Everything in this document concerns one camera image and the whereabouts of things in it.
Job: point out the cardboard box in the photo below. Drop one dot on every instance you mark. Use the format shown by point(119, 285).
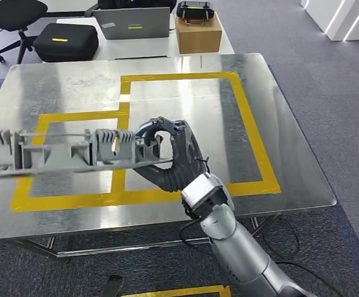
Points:
point(198, 37)

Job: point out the black bag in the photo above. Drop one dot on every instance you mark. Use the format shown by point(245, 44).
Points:
point(136, 3)

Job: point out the silver plastic hubcap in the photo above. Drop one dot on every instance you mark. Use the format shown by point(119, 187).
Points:
point(58, 164)

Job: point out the black remote controller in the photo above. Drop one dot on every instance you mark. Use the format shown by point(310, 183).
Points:
point(195, 10)

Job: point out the yellow tape on workbench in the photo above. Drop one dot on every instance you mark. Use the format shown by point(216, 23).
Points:
point(247, 123)

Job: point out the black office chair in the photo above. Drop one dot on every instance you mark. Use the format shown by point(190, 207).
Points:
point(12, 14)

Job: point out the white furniture block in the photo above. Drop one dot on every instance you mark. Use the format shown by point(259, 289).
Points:
point(337, 16)

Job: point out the black carrying case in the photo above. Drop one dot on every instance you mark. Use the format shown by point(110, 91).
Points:
point(65, 45)

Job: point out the metal workbench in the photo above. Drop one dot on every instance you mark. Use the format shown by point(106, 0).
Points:
point(198, 114)

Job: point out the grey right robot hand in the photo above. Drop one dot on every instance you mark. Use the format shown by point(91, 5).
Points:
point(185, 160)

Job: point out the grey laptop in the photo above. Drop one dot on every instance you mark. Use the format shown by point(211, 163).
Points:
point(130, 22)

